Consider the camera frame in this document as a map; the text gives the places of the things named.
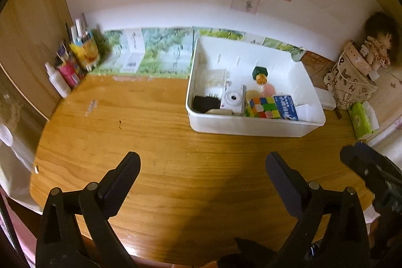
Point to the pink round case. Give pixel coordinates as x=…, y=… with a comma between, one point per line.
x=268, y=90

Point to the patterned canvas bag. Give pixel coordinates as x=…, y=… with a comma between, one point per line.
x=348, y=80

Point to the white 33W charger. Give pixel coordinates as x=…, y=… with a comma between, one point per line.
x=305, y=112

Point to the blue white tube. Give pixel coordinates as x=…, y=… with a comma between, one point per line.
x=62, y=53

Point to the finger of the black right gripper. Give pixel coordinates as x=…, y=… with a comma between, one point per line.
x=381, y=176

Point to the white toy camera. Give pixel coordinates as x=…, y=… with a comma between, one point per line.
x=233, y=99

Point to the white plastic storage bin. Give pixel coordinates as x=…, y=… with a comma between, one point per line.
x=239, y=58

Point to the white lotion bottle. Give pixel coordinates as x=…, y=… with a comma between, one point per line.
x=57, y=81

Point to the clear plastic packet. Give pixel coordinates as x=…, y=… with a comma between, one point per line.
x=214, y=78

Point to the multicolour puzzle cube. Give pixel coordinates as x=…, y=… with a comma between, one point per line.
x=264, y=107

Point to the yellow orange packet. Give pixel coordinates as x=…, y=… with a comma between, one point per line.
x=86, y=52

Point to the green tissue pack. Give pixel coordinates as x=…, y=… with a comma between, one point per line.
x=363, y=119

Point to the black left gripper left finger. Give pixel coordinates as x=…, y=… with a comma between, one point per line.
x=59, y=242

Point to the green bottle gold cap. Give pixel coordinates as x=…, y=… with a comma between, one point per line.
x=260, y=75

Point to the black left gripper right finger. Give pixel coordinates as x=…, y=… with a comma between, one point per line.
x=330, y=230

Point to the white paper box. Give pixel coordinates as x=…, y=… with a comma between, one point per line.
x=133, y=50

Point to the brown haired doll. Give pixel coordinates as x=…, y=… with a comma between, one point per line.
x=381, y=46

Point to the floss box blue label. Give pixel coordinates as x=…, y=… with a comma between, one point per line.
x=286, y=107

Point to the green leaf backsplash mat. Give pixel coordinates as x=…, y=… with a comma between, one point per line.
x=169, y=51

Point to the pink tube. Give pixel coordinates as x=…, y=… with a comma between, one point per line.
x=70, y=71

